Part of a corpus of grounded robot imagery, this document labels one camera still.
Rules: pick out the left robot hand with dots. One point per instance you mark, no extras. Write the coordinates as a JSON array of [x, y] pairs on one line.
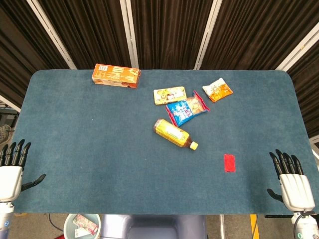
[[10, 180]]

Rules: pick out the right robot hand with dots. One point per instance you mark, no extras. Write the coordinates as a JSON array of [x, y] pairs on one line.
[[296, 191]]

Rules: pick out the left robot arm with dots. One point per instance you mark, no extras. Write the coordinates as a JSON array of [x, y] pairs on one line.
[[4, 219]]

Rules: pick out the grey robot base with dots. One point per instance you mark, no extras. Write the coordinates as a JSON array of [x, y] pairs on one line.
[[153, 226]]

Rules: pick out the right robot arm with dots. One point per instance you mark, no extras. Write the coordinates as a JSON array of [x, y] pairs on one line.
[[306, 225]]

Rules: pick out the small red rectangle patch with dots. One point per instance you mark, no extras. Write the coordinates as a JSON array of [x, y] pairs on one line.
[[230, 163]]

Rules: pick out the white bucket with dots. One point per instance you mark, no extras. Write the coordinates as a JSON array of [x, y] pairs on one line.
[[82, 225]]

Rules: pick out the pink packet in bucket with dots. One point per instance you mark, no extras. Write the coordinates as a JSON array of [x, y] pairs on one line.
[[84, 223]]

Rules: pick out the blue felt table mat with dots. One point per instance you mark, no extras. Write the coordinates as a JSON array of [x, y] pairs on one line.
[[99, 149]]

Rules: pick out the orange white snack bag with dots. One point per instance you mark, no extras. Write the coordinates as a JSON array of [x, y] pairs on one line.
[[217, 89]]

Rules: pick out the yellow label tea bottle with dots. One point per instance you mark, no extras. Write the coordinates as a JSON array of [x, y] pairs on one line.
[[174, 134]]

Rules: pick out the blue red snack packet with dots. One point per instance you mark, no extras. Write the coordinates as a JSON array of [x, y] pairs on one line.
[[187, 108]]

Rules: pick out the orange carton box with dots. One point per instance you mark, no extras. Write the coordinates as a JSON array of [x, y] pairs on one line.
[[115, 75]]

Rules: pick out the yellow flat snack pack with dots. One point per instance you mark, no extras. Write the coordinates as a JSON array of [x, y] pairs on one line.
[[170, 95]]

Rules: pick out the dark brown curtain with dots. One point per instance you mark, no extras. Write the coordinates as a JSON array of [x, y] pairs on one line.
[[164, 32]]

